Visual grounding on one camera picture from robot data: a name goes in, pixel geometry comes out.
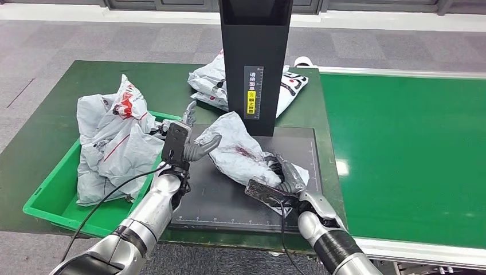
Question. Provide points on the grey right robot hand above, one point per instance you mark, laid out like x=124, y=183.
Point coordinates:
x=292, y=178

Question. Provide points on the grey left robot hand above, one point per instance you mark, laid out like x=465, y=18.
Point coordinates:
x=195, y=151

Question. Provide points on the grey parcel with dull red print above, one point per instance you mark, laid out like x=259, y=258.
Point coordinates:
x=235, y=151

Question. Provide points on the white parcel with bright red print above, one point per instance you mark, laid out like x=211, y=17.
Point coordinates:
x=129, y=151

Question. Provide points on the grey parcel with smeared red print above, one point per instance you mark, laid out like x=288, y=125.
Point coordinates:
x=89, y=117

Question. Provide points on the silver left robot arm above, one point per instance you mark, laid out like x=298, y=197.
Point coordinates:
x=159, y=212

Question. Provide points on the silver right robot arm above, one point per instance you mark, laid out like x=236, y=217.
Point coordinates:
x=334, y=243

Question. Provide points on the white parcel with red dot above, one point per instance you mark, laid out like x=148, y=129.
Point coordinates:
x=210, y=100

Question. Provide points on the black inbound scanner machine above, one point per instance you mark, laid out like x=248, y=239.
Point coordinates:
x=212, y=205

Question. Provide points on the white parcel with black print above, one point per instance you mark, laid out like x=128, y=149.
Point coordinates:
x=207, y=77

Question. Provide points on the green conveyor belt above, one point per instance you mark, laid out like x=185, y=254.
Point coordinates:
x=398, y=133

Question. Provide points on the white conveyor roller end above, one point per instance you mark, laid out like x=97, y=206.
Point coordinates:
x=303, y=61

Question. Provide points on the black and yellow label sticker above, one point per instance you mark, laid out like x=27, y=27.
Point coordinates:
x=251, y=102

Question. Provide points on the dark green table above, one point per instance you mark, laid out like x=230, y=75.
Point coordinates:
x=159, y=83

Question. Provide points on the green plastic crate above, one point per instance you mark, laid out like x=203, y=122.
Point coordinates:
x=49, y=205

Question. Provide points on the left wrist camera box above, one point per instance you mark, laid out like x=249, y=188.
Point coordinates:
x=175, y=144

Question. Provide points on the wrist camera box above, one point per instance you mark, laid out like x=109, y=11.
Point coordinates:
x=175, y=144
x=265, y=191

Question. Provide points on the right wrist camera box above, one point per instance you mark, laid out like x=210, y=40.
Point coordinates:
x=265, y=191

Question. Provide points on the silver conveyor frame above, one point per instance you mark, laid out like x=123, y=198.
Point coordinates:
x=417, y=71

